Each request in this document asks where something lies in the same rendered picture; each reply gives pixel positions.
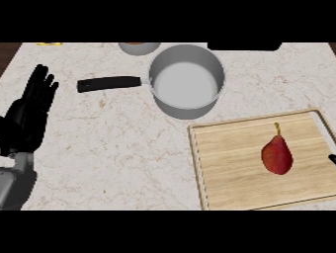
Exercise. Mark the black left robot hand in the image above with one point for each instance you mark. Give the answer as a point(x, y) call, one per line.
point(27, 112)

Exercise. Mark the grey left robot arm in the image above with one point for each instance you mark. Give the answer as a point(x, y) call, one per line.
point(3, 184)

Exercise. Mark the red pear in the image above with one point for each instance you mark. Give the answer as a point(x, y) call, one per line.
point(277, 154)

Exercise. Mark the wooden tray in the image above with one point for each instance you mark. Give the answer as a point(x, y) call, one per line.
point(268, 161)

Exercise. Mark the yellow object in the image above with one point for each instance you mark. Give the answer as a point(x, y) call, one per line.
point(49, 43)

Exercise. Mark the grey bowl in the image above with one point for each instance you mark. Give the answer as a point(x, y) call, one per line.
point(138, 47)

